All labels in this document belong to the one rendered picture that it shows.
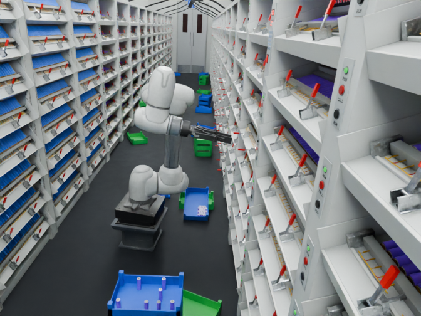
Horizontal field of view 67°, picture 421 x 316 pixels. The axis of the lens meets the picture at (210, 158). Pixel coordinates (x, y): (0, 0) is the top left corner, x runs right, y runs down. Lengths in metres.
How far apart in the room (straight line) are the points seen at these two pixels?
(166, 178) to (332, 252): 1.59
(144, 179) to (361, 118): 1.70
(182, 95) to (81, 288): 1.29
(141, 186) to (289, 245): 1.35
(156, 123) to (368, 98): 1.00
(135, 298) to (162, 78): 0.98
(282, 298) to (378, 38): 0.79
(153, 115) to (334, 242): 0.96
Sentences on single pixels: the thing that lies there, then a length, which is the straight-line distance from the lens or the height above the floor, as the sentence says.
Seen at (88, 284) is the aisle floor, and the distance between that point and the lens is 2.18.
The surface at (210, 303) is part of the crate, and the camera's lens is 1.97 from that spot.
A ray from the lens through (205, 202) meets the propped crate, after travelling 2.77.
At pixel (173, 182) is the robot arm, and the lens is 2.15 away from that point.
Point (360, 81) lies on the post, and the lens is 0.58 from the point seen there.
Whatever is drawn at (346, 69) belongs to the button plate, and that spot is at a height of 1.41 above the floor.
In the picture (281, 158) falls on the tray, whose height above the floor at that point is 1.08.
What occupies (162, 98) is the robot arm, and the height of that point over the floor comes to 1.18.
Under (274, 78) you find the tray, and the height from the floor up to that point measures 1.30.
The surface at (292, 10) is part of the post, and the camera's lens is 1.25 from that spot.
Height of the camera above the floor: 1.47
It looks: 22 degrees down
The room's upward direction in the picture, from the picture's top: 3 degrees clockwise
